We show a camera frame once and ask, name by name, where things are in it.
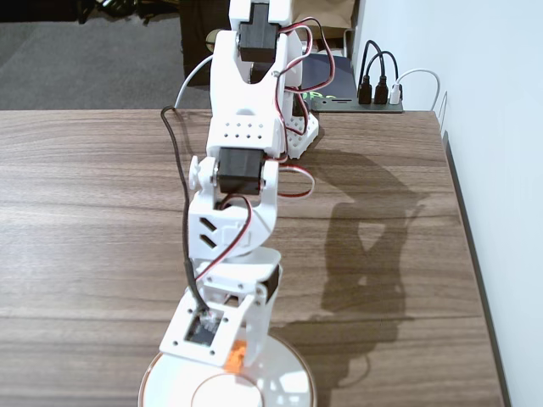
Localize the white power cable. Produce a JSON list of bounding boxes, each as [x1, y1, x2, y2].
[[176, 54, 213, 109]]

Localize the black usb hub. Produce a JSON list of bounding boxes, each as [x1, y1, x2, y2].
[[311, 98, 404, 114]]

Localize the brown paper bag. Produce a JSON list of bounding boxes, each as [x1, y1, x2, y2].
[[290, 0, 355, 52]]

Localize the black office chair base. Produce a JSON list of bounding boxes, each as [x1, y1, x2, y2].
[[76, 0, 179, 25]]

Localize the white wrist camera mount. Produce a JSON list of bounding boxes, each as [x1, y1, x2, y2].
[[159, 292, 246, 368]]

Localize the black cabinet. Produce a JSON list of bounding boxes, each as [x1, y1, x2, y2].
[[180, 0, 232, 88]]

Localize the dark navy box green logo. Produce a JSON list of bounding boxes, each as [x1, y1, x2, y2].
[[301, 53, 358, 103]]

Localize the black braided camera cable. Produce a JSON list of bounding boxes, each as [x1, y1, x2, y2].
[[160, 105, 212, 317]]

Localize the black usb cable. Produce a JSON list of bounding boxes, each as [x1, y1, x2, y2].
[[357, 39, 383, 106], [365, 49, 400, 106]]

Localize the white usb cable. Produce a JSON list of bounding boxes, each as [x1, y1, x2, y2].
[[389, 67, 442, 114]]

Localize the orange lego block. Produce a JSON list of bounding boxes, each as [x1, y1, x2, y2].
[[226, 338, 249, 375]]

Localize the red white black servo wire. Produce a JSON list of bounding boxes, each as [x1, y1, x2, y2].
[[277, 163, 316, 199], [196, 198, 256, 282], [277, 16, 337, 94]]

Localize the white plate with brown rim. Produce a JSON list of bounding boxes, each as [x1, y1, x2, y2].
[[138, 330, 317, 407]]

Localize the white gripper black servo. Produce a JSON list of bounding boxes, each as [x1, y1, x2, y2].
[[193, 248, 284, 368]]

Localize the thin grey wire loop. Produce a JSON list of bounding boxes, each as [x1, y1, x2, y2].
[[436, 89, 450, 133]]

